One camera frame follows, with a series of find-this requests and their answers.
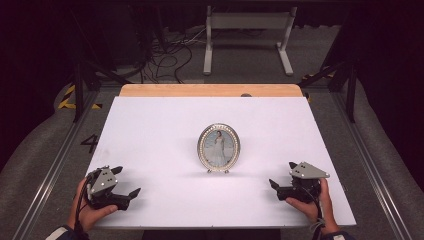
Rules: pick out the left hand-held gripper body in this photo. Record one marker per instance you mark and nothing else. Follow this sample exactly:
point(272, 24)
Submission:
point(103, 183)

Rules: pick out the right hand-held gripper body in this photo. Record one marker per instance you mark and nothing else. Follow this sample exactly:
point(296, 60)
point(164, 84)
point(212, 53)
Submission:
point(305, 171)

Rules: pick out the oval silver photo frame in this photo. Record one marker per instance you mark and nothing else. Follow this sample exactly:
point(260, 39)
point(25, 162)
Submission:
point(218, 148)

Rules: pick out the person's left hand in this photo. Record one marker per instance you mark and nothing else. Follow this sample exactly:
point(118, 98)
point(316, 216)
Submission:
point(85, 215)

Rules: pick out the person's right hand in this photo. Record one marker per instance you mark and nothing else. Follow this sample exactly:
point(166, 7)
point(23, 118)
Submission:
point(325, 210)

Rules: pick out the black metal stand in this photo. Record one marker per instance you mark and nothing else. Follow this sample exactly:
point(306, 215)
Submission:
point(350, 90)
point(80, 90)

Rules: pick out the wooden table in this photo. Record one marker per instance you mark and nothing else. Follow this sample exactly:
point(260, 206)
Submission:
point(200, 90)

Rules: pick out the white metal stand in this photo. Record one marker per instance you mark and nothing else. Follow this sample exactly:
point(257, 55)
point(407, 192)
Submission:
point(250, 20)

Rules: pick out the aluminium floor rail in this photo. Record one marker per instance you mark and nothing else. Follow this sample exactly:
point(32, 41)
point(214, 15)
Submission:
point(373, 173)
point(56, 166)

